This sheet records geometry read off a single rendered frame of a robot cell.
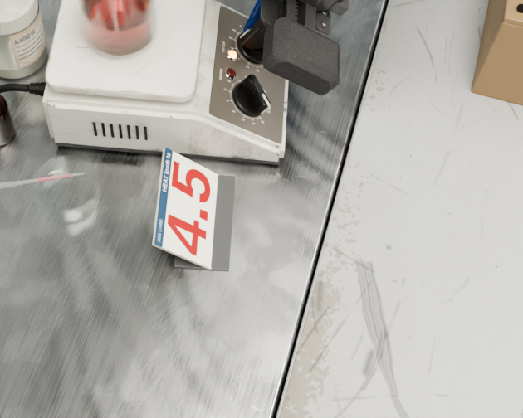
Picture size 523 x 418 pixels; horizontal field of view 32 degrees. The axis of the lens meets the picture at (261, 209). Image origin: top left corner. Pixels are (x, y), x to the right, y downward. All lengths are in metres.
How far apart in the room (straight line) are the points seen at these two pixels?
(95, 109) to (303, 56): 0.18
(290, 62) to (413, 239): 0.20
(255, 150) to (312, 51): 0.12
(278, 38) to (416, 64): 0.24
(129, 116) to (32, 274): 0.15
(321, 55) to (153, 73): 0.14
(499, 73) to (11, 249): 0.45
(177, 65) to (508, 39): 0.28
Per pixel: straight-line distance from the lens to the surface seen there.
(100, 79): 0.74
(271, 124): 0.78
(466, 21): 0.93
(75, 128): 0.77
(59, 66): 0.75
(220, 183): 0.78
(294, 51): 0.67
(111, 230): 0.76
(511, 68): 0.85
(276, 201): 0.78
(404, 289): 0.76
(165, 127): 0.75
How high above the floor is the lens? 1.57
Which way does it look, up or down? 61 degrees down
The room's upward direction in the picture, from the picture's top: 8 degrees clockwise
